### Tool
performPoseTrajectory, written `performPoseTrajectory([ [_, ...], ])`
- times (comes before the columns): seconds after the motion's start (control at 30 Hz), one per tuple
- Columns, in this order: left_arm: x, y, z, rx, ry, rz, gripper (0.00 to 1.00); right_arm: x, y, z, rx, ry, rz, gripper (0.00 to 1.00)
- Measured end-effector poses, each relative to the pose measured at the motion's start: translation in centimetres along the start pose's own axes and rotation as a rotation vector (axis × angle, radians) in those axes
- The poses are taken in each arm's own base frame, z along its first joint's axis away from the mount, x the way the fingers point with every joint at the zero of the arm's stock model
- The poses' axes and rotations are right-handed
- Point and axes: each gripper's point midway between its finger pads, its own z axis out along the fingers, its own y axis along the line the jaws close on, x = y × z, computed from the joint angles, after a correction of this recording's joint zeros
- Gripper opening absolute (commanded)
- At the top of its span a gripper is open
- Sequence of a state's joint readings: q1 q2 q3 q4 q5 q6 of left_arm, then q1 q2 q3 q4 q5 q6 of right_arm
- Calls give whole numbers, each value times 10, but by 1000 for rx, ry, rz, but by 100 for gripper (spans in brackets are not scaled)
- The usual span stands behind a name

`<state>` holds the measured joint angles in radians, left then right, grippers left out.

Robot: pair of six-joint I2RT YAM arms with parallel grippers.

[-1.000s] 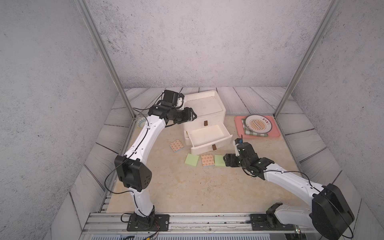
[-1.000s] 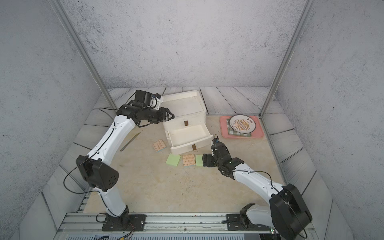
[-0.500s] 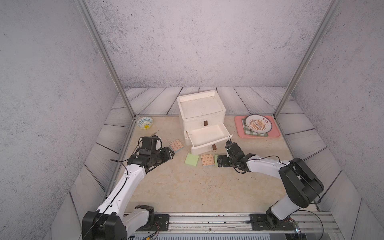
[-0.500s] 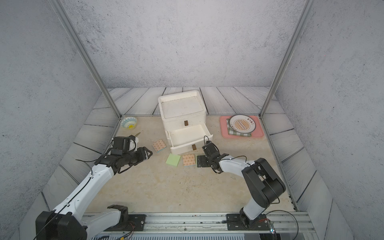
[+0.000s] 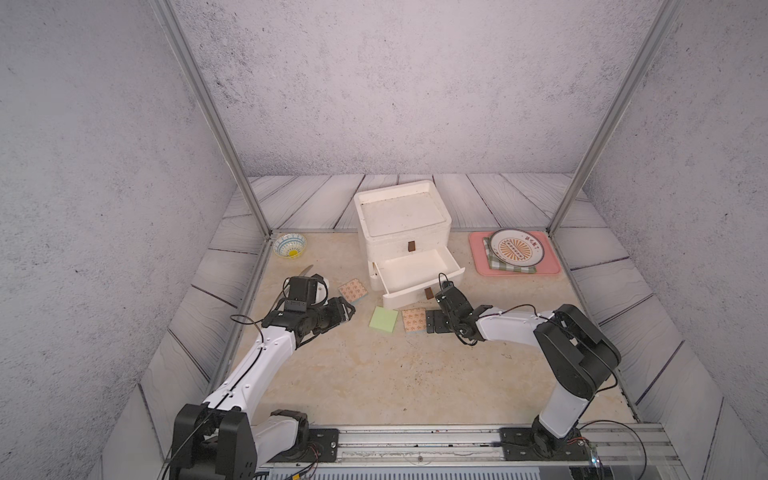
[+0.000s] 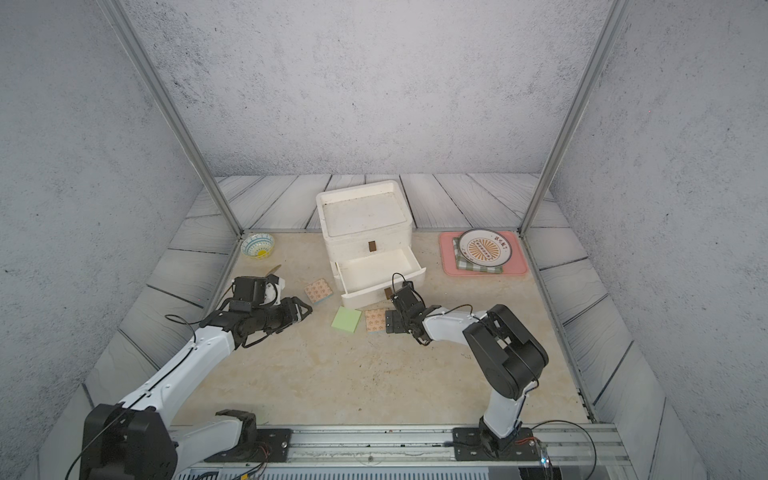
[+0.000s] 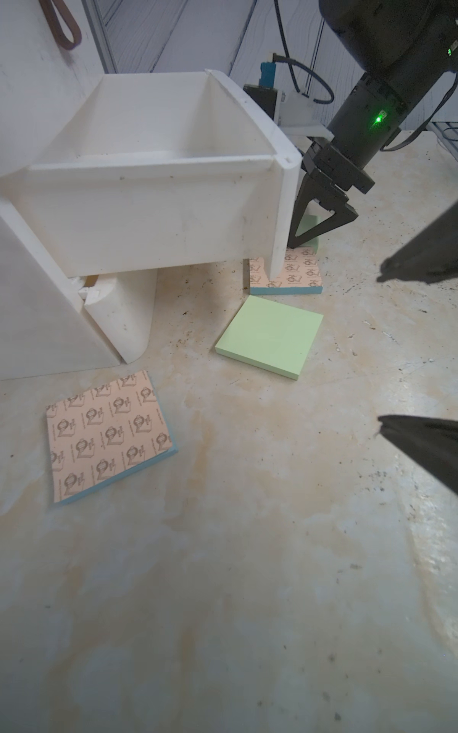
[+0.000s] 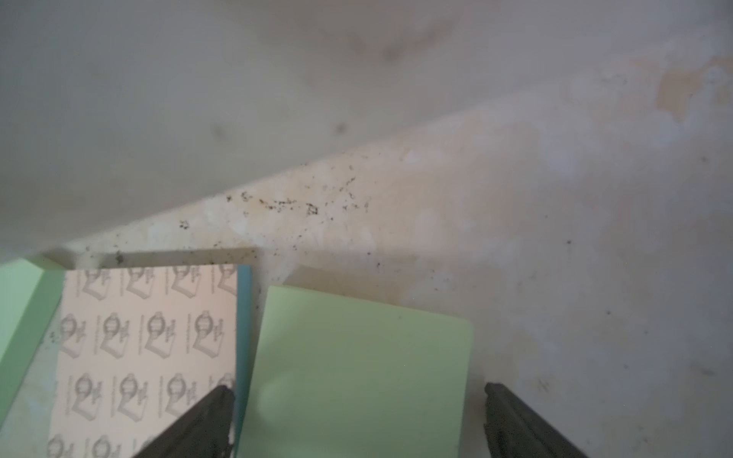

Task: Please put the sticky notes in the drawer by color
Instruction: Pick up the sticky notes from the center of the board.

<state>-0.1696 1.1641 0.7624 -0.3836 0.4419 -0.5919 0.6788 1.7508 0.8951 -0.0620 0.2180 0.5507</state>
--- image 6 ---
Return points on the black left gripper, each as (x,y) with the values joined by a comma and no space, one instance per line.
(291,312)

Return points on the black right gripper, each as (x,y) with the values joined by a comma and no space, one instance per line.
(392,315)

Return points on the green sticky pad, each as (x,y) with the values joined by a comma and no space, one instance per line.
(346,319)

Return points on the white drawer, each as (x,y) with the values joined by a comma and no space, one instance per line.
(366,280)

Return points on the white drawer cabinet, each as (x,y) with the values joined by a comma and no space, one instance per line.
(362,220)

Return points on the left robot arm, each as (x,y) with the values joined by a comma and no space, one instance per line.
(133,439)

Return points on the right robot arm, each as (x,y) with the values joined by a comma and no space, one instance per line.
(509,356)

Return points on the patterned sticky pad middle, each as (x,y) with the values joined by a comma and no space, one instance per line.
(375,320)

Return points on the patterned sticky pad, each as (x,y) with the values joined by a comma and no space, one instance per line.
(318,290)
(375,320)

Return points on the patterned sticky pad far left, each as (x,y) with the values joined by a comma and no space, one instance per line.
(318,290)

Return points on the small patterned bowl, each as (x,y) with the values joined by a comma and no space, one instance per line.
(258,245)

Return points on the green checkered cloth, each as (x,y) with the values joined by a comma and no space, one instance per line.
(462,263)

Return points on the pink plastic tray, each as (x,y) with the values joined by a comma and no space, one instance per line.
(515,266)

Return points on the white patterned plate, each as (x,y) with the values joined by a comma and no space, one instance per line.
(485,247)

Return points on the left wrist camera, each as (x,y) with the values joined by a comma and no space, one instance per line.
(251,292)

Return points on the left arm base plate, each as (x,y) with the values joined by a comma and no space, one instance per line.
(261,445)

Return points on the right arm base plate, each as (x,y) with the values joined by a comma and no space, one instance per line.
(481,444)

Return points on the aluminium front rail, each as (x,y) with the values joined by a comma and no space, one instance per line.
(568,451)

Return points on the aluminium frame post left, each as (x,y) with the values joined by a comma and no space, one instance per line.
(128,38)

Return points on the aluminium frame post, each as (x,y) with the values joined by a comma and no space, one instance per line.
(591,75)
(128,38)

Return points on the aluminium frame post right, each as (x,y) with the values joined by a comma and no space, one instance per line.
(591,75)

